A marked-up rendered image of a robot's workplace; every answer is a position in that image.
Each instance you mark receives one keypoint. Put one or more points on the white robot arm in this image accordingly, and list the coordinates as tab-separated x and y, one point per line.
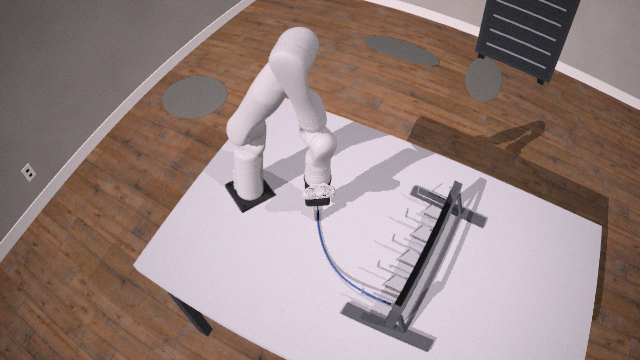
290	60

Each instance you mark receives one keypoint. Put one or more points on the grey metal rack with black panel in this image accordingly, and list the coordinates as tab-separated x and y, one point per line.
401	331

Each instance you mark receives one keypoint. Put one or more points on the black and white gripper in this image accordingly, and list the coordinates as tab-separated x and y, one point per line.
318	191

